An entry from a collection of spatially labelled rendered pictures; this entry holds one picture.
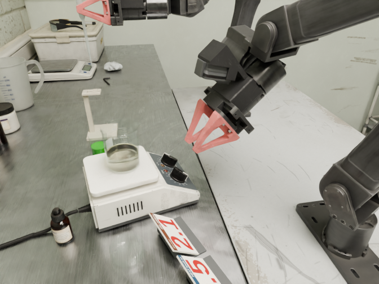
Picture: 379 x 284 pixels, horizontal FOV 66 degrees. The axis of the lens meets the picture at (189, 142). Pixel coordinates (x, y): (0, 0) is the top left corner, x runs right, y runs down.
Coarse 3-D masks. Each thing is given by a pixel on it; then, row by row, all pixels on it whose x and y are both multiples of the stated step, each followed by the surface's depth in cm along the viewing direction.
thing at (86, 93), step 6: (84, 90) 77; (90, 90) 77; (96, 90) 77; (84, 96) 76; (84, 102) 77; (90, 108) 79; (90, 114) 79; (90, 120) 80; (90, 126) 81; (96, 126) 85
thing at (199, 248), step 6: (174, 222) 53; (180, 222) 53; (180, 228) 52; (186, 228) 52; (162, 234) 46; (186, 234) 51; (192, 234) 51; (192, 240) 50; (198, 240) 50; (168, 246) 48; (192, 246) 48; (198, 246) 49; (174, 252) 46; (180, 252) 45; (186, 252) 45; (192, 252) 46; (198, 252) 48
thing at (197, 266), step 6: (186, 258) 43; (192, 258) 45; (192, 264) 43; (198, 264) 44; (204, 264) 45; (192, 270) 41; (198, 270) 42; (204, 270) 43; (198, 276) 41; (204, 276) 42; (210, 276) 43; (204, 282) 40; (210, 282) 41; (216, 282) 42
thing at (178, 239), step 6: (156, 216) 50; (162, 216) 52; (162, 222) 50; (168, 222) 51; (168, 228) 49; (174, 228) 50; (168, 234) 47; (174, 234) 48; (180, 234) 50; (174, 240) 46; (180, 240) 48; (186, 240) 49; (180, 246) 46; (186, 246) 47
